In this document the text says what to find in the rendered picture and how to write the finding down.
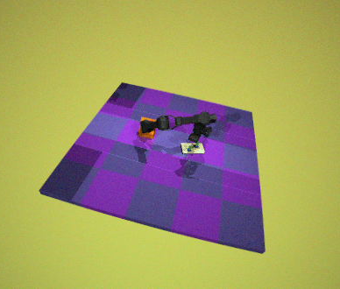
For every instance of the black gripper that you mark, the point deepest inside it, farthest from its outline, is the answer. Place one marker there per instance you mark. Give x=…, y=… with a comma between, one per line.
x=194, y=137

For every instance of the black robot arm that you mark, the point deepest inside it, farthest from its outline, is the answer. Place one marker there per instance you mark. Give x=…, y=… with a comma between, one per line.
x=162, y=122

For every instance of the pale yellow circuit board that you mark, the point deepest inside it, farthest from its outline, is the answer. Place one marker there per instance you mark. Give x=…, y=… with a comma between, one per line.
x=192, y=148

